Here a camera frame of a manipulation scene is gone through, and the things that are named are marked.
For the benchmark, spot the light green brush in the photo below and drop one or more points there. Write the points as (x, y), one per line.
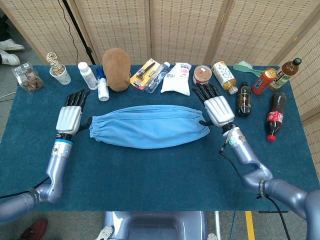
(243, 66)

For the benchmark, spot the tall white plastic bottle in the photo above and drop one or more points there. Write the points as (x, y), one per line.
(88, 77)

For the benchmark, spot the black coffee bottle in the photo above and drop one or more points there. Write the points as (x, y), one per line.
(243, 100)

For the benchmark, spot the orange drink can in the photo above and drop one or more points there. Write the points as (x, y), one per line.
(262, 82)

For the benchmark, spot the white soft pouch bag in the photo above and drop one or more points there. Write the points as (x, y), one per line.
(176, 82)

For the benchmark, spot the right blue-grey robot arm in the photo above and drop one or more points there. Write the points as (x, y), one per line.
(250, 160)

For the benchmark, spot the white paper cup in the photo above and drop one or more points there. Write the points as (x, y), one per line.
(62, 77)

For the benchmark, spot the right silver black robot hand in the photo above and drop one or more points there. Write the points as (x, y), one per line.
(220, 111)

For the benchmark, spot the razor in yellow blister pack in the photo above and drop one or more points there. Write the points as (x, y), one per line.
(142, 77)

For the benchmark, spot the red shoe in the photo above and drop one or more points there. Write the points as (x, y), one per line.
(35, 228)

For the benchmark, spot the brown plush toy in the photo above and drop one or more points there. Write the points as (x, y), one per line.
(116, 70)

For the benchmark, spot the white sneaker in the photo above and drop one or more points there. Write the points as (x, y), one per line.
(11, 45)
(8, 59)

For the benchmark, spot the clear plastic toothbrush pack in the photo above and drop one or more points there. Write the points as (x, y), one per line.
(157, 77)

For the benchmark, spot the white perforated foot plate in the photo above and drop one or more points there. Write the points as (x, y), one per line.
(105, 232)
(212, 237)

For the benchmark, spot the blue-grey robot torso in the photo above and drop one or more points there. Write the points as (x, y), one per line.
(155, 225)

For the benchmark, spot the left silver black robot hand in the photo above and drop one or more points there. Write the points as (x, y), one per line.
(68, 120)

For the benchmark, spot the yellow tea bottle white label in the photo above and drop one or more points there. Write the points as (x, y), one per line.
(223, 75)

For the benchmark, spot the brown tea bottle green cap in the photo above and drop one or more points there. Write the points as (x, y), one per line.
(285, 73)

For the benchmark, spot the cola bottle red label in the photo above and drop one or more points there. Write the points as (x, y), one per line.
(275, 117)

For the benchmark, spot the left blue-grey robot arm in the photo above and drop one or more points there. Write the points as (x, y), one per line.
(58, 162)

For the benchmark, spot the clear box of brown pastries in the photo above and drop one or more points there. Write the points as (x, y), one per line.
(28, 78)

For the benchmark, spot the white bottle with blue cap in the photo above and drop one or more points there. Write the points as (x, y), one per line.
(102, 90)

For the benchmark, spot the white table leg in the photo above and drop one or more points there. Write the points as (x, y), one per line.
(217, 225)

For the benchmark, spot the round jar with red label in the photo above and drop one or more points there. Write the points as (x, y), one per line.
(202, 75)

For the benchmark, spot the teal table cloth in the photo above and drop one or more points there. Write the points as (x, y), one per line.
(150, 180)

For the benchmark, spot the black tripod stand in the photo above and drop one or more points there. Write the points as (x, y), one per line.
(80, 32)

